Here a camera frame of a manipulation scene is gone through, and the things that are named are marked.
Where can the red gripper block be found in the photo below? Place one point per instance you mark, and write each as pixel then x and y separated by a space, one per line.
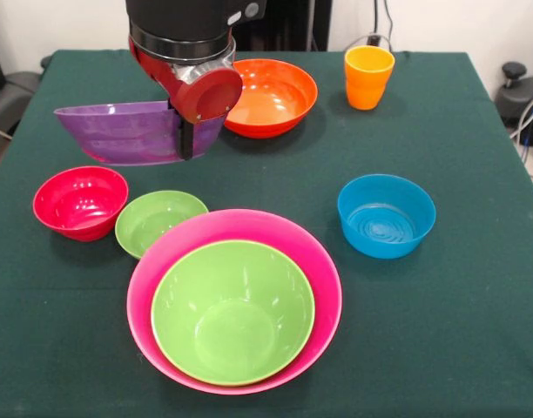
pixel 210 96

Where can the purple plastic bowl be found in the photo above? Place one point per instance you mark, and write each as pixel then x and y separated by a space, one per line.
pixel 127 135

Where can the small green plastic bowl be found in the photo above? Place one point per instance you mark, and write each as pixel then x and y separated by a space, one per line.
pixel 149 222

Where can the orange plastic bowl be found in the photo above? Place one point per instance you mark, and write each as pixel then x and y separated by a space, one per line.
pixel 275 104

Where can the red plastic bowl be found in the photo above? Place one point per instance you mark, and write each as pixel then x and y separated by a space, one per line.
pixel 79 204

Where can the pink plastic bowl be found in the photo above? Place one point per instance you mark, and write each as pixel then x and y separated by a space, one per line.
pixel 292 248

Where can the large green plastic bowl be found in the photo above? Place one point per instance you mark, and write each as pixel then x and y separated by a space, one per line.
pixel 231 313

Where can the blue plastic bowl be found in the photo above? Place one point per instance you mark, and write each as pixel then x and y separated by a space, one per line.
pixel 386 226

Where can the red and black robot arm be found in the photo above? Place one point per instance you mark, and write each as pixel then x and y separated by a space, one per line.
pixel 184 26

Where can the black cabinet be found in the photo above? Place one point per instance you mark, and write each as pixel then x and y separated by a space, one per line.
pixel 292 22

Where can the black chair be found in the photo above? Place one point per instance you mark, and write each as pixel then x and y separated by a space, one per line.
pixel 14 96

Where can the orange plastic cup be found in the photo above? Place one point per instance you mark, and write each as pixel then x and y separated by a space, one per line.
pixel 366 82

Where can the dark green tablecloth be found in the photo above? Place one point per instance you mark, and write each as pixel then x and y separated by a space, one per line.
pixel 75 326

